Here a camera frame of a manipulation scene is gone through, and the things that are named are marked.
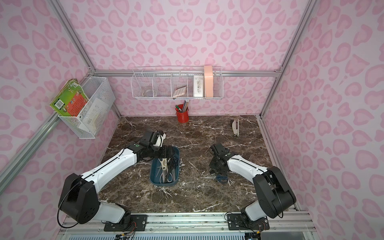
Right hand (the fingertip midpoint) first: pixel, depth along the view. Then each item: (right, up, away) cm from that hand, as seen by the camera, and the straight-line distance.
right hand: (212, 165), depth 90 cm
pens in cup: (-20, +38, +23) cm, 49 cm away
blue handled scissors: (+6, -7, -3) cm, 9 cm away
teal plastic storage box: (-34, -4, 0) cm, 34 cm away
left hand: (-24, +10, -5) cm, 27 cm away
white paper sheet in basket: (-66, +29, -7) cm, 73 cm away
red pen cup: (-20, +31, +27) cm, 45 cm away
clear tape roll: (-40, +44, +3) cm, 60 cm away
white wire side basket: (-67, +40, -1) cm, 78 cm away
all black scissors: (-24, +2, +1) cm, 24 cm away
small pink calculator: (-20, +46, +4) cm, 50 cm away
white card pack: (-8, +49, +2) cm, 49 cm away
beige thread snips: (+19, +23, +20) cm, 36 cm away
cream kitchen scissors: (-28, -1, -2) cm, 28 cm away
